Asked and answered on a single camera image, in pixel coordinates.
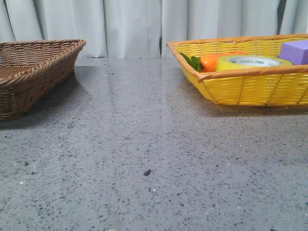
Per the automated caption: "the yellow woven basket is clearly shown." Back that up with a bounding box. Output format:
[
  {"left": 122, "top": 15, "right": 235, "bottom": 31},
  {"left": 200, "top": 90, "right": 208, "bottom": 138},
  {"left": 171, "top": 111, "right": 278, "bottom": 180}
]
[{"left": 167, "top": 34, "right": 308, "bottom": 106}]

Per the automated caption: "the orange toy carrot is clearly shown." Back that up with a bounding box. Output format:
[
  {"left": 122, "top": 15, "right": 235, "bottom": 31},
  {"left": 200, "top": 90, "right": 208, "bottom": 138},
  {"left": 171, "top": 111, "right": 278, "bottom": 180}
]
[{"left": 180, "top": 52, "right": 247, "bottom": 73}]

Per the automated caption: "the small black debris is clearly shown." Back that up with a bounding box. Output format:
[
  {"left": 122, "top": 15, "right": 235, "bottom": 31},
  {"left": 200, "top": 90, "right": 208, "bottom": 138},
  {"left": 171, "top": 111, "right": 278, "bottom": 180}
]
[{"left": 143, "top": 169, "right": 151, "bottom": 176}]

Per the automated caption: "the purple foam block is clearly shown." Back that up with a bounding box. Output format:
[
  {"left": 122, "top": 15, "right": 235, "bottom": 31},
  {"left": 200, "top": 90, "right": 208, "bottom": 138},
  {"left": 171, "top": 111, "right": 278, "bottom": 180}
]
[{"left": 279, "top": 40, "right": 308, "bottom": 65}]

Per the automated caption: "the brown wicker basket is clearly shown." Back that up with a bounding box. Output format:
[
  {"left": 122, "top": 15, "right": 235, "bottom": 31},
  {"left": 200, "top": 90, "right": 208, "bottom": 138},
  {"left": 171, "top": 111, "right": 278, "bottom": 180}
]
[{"left": 0, "top": 39, "right": 86, "bottom": 121}]

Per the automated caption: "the yellow packing tape roll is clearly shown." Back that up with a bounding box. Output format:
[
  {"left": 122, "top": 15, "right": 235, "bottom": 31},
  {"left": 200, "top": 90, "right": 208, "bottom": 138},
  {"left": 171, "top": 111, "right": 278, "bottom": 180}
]
[{"left": 216, "top": 55, "right": 293, "bottom": 72}]

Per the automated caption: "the white curtain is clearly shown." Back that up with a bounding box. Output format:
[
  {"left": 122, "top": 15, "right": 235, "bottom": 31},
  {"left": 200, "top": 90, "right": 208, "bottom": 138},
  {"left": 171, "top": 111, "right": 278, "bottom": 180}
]
[{"left": 0, "top": 0, "right": 308, "bottom": 58}]

